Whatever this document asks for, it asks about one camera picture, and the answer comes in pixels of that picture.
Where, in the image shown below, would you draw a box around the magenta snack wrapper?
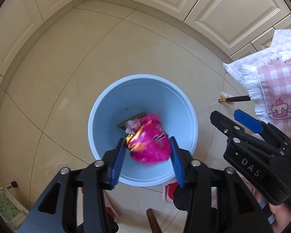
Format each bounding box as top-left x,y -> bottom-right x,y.
126,114 -> 171,164

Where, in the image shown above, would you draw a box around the light blue trash bin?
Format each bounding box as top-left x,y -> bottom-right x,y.
88,74 -> 198,187

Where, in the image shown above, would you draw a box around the person right hand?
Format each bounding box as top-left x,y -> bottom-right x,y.
254,189 -> 291,232

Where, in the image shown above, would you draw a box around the black gold pen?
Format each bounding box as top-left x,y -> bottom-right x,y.
218,95 -> 251,103

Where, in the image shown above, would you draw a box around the pink slipper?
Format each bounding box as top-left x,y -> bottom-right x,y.
162,178 -> 179,203

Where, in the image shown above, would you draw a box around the pink checkered tablecloth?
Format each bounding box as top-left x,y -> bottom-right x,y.
223,30 -> 291,139

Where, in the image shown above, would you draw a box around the lower cream cabinets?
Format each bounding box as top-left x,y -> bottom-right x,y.
0,0 -> 291,76

